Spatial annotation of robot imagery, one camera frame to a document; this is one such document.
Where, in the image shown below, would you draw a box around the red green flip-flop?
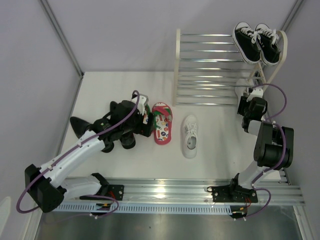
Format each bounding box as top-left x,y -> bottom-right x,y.
139,104 -> 155,137
152,102 -> 173,145

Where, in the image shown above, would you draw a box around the white sneaker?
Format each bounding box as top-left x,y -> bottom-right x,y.
234,78 -> 251,98
181,114 -> 198,159

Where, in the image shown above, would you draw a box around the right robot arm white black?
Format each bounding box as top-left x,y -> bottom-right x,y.
228,96 -> 295,203

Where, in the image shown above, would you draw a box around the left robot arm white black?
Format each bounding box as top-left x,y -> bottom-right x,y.
24,95 -> 154,213

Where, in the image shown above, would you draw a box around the cream shoe rack chrome bars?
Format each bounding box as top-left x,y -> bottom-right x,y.
172,29 -> 288,106

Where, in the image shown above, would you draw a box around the left black canvas sneaker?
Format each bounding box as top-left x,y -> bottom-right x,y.
232,22 -> 261,64

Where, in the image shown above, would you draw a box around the black canvas sneaker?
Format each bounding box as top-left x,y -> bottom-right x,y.
232,22 -> 261,64
255,23 -> 281,66

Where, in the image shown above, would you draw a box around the right black canvas sneaker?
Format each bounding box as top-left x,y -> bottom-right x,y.
255,23 -> 281,66

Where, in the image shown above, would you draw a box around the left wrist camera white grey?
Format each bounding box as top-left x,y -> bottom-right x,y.
131,94 -> 149,115

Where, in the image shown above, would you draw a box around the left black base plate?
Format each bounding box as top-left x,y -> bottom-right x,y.
106,184 -> 125,201

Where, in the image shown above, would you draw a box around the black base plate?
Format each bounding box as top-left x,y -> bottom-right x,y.
212,185 -> 258,203
106,184 -> 125,201

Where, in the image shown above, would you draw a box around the slotted grey cable duct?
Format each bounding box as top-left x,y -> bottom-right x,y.
55,202 -> 246,215

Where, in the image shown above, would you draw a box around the aluminium mounting rail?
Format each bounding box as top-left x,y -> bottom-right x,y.
107,175 -> 306,206

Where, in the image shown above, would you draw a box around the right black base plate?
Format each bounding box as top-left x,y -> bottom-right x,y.
212,185 -> 258,203

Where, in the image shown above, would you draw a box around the right aluminium frame post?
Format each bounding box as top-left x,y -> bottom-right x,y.
278,0 -> 307,32

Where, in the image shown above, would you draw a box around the aluminium frame post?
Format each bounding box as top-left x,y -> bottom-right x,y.
38,0 -> 84,79
278,0 -> 307,32

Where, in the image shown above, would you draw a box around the left aluminium frame post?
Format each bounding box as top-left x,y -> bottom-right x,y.
38,0 -> 84,79

